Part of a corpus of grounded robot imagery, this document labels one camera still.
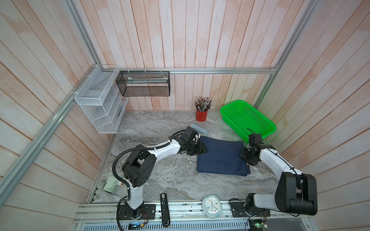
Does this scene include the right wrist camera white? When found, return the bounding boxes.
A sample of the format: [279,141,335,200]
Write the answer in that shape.
[249,133,264,147]

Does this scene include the white wire mesh shelf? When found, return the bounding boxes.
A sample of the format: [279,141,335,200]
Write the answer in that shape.
[75,64,128,134]

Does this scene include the green plastic basket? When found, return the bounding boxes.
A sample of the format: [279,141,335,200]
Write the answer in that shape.
[220,100,277,142]

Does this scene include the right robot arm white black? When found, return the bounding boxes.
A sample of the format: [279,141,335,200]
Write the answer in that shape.
[240,145,318,217]

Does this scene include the red pencil cup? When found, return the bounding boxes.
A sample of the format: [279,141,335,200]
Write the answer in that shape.
[194,97,213,122]

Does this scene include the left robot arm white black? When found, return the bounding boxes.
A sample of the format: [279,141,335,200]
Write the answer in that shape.
[112,131,208,219]

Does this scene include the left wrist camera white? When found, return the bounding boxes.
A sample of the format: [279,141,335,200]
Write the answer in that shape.
[180,127,200,143]

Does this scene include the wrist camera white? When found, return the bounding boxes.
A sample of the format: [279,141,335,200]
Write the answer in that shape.
[249,133,264,147]
[180,127,200,143]

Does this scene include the black mesh wall basket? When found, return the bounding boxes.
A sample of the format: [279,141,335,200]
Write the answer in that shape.
[116,70,171,97]

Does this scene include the dark blue denim trousers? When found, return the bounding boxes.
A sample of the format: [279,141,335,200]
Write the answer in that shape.
[197,136,251,177]

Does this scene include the grey blue stapler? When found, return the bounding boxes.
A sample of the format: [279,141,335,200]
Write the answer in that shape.
[190,123,209,136]

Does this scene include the aluminium front rail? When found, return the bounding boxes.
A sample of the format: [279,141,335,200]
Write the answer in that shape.
[72,201,319,231]

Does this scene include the black remote control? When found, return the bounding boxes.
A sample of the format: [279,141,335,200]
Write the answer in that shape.
[160,193,171,228]

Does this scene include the white round clock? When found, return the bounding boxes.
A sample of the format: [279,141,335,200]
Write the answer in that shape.
[201,195,223,218]

